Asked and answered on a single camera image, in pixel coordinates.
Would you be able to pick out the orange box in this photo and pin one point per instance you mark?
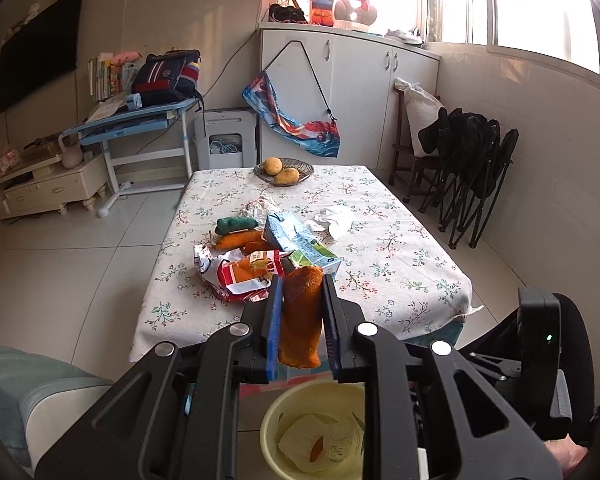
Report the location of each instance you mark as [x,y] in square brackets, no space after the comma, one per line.
[321,12]

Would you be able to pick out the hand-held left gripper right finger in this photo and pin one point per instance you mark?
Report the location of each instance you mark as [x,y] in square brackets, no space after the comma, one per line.
[331,332]

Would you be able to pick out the floral tablecloth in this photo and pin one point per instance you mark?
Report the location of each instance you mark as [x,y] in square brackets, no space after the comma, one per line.
[380,240]

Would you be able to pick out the short orange peel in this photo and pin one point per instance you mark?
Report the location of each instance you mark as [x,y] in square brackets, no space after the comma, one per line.
[257,247]

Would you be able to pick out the person's right leg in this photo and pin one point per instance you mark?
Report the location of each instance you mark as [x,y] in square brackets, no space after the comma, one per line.
[577,340]

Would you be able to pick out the blue study desk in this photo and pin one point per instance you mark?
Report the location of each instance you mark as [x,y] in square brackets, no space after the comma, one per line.
[130,120]

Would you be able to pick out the red orange snack wrapper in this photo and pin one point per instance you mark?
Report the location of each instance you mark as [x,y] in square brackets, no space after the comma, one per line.
[245,277]

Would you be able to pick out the pink plush toy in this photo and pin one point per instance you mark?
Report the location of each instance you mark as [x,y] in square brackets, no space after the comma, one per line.
[127,56]

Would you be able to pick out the white storage cabinet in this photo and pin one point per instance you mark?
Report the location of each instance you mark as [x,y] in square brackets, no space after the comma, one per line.
[360,85]

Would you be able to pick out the yellow mango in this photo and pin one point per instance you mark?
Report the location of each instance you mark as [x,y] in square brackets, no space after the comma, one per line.
[286,177]
[272,165]

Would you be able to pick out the silver white snack wrapper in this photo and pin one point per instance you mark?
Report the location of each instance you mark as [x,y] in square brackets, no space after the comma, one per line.
[205,265]

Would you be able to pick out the black folding chairs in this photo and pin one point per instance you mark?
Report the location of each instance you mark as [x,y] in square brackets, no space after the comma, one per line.
[470,160]

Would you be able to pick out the crumpled white tissue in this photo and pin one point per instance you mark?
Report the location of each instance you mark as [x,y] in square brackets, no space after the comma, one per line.
[337,220]

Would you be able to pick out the small orange peel piece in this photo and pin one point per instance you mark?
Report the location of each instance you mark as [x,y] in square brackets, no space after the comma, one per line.
[316,450]

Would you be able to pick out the pink kettlebell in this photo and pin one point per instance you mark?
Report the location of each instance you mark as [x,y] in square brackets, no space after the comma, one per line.
[71,155]

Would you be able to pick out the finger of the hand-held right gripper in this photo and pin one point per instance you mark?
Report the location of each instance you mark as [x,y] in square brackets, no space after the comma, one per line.
[495,366]

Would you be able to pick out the white floor appliance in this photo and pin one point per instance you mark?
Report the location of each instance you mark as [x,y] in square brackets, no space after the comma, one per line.
[225,132]

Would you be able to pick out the white tissue sheet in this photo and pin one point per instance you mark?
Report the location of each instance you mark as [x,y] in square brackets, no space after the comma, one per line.
[302,435]

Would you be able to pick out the teal sofa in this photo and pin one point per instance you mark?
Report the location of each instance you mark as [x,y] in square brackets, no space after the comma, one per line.
[35,390]

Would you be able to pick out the blue green drink carton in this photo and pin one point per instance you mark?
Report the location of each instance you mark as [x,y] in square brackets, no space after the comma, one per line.
[290,235]

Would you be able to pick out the wooden chair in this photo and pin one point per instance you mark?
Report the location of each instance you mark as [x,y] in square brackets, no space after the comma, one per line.
[405,170]

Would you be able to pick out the wide orange peel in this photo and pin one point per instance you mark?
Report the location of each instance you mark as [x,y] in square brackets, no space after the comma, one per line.
[300,310]

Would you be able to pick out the window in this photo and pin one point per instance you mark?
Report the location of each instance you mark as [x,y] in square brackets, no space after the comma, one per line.
[535,5]

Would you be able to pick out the white sack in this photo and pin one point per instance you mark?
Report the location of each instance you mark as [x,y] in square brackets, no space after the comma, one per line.
[422,110]

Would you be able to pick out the row of books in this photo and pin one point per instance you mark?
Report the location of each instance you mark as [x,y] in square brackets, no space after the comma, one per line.
[107,77]

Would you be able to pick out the crumpled white plastic wrap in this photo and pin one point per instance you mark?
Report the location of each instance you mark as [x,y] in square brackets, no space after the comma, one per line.
[260,207]

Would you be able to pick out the colourful printed bag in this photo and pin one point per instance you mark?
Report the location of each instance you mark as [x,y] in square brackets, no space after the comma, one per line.
[300,132]

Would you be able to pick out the woven fruit plate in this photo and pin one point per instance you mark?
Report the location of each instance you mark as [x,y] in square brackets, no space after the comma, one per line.
[305,170]

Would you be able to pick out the white television cabinet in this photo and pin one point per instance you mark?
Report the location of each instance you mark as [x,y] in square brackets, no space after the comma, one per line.
[45,187]

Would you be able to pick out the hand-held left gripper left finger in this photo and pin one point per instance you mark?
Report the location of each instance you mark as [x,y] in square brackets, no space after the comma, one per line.
[272,332]

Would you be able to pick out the yellow plastic basin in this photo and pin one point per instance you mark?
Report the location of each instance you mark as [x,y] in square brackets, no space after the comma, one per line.
[300,395]

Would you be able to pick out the black wall television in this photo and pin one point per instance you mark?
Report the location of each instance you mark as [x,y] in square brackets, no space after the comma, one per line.
[37,50]

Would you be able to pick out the black shoes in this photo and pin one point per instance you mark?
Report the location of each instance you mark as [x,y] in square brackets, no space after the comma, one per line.
[286,13]

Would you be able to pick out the long orange peel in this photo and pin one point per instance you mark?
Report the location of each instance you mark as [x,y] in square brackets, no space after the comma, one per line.
[237,240]

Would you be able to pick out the dark striped backpack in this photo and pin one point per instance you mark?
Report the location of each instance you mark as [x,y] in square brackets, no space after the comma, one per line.
[167,77]

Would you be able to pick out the white sneakers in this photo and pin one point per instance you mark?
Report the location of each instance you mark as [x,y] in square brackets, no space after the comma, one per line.
[404,36]

